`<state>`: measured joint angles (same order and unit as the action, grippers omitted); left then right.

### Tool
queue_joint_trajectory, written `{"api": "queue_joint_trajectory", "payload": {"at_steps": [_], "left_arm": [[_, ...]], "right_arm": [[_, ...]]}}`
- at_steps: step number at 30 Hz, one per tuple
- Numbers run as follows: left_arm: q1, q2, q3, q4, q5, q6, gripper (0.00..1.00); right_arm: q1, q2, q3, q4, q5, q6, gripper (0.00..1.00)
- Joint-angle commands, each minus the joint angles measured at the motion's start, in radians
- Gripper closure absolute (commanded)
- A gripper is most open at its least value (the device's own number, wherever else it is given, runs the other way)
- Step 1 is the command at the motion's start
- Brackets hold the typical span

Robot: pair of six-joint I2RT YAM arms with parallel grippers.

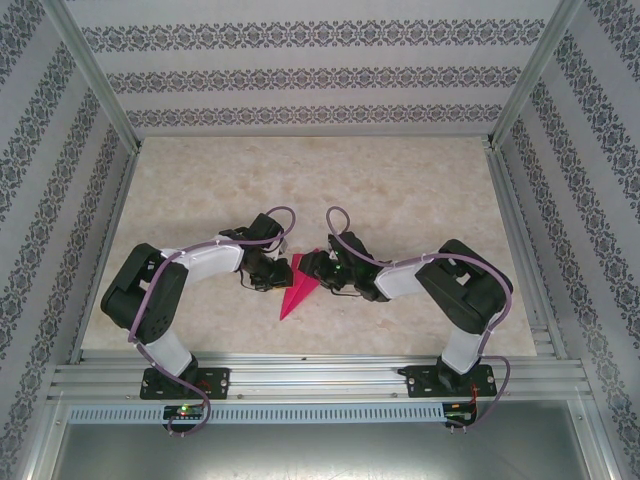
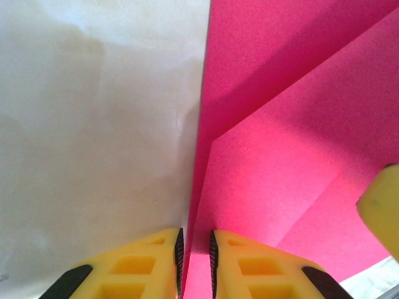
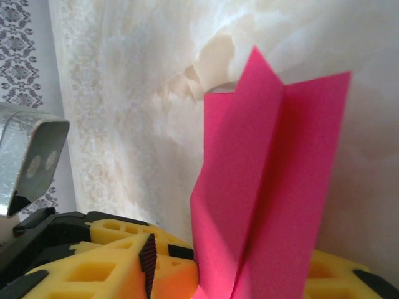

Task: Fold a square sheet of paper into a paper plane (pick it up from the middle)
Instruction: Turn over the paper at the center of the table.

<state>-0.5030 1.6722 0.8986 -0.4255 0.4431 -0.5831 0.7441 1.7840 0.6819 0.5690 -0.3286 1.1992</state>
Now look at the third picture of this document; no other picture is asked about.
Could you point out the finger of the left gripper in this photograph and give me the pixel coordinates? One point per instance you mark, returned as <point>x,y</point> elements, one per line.
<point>177,275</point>
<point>124,229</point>

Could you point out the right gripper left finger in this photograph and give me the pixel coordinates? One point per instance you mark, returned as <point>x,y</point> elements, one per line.
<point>93,280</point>

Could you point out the magenta cloth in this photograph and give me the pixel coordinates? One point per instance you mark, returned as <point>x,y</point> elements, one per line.
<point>265,187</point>

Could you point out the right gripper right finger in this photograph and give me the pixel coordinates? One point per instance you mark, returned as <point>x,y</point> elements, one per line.
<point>343,280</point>

